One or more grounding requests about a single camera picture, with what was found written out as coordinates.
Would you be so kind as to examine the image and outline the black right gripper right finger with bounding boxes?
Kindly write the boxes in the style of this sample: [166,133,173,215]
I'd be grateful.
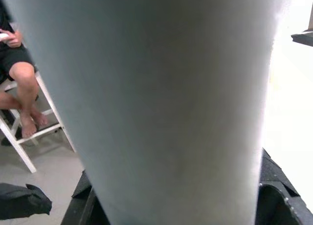
[254,148,313,225]

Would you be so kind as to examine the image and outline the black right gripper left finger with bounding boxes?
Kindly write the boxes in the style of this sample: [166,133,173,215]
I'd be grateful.
[61,170,110,225]

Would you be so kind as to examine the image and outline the white plastic table leg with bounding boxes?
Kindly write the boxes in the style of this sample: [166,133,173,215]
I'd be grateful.
[0,0,294,225]

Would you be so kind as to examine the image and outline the person left hand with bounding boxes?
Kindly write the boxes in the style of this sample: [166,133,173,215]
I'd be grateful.
[6,29,24,48]

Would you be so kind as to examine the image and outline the black tablecloth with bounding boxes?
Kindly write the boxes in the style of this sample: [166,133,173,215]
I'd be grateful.
[0,182,52,221]

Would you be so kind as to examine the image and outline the white wooden stool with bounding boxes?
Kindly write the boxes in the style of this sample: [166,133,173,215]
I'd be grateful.
[0,68,76,174]

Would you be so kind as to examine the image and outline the seated person black shorts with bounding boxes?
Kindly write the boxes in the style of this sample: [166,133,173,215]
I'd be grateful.
[0,0,49,139]

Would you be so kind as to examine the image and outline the dark flat ledge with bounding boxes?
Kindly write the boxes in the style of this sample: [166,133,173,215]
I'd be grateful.
[291,30,313,47]

